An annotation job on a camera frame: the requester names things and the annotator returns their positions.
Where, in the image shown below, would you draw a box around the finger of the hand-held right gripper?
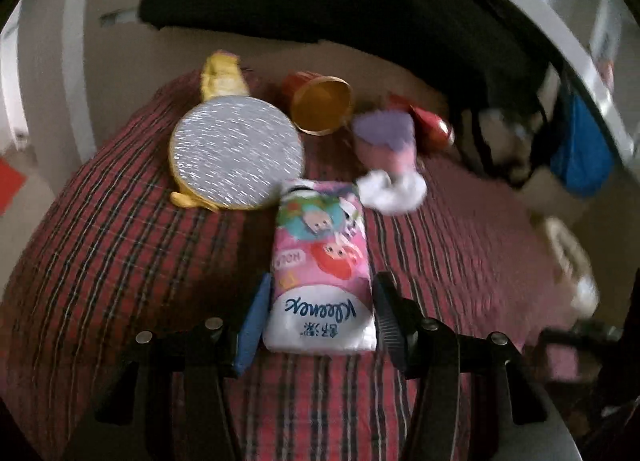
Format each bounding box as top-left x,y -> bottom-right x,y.
541,322 -> 626,348

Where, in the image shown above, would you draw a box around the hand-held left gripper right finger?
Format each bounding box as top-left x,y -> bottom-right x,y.
372,271 -> 583,461

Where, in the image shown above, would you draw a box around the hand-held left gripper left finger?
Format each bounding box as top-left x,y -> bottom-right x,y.
60,273 -> 274,461

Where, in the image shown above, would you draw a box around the plastic-lined waste bin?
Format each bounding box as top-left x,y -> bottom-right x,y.
537,215 -> 601,319

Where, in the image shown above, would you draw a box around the pink cartoon tissue pack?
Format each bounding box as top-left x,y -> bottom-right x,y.
262,178 -> 377,355

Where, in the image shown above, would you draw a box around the crushed red can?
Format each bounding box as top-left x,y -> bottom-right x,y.
389,93 -> 456,150

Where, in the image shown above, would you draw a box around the red paper cup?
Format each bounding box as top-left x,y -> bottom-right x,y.
281,70 -> 356,137

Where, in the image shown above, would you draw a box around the red plaid cloth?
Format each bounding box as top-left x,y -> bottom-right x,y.
0,68 -> 576,461

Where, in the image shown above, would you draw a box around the blue towel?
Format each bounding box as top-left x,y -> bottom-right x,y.
549,91 -> 617,198

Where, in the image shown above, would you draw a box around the small yellow wrapper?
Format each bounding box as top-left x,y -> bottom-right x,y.
201,50 -> 251,103

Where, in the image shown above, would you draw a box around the red floor mat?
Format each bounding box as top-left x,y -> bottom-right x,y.
0,158 -> 27,216

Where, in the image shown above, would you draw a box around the grey countertop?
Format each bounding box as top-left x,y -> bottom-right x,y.
414,0 -> 637,164

